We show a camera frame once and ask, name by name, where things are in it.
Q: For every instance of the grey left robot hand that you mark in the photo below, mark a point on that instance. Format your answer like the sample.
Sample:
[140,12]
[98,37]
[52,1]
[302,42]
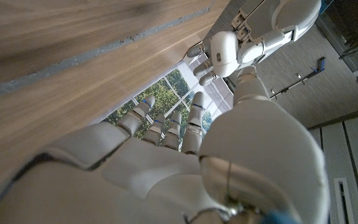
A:
[266,18]

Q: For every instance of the white ceiling vent slot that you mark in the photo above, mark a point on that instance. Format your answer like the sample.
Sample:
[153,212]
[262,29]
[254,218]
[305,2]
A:
[345,202]

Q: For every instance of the printed window backdrop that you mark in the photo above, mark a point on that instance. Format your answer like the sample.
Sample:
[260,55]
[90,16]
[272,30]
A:
[163,93]

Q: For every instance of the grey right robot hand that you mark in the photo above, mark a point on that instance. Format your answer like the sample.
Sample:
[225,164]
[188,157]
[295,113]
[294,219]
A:
[166,174]

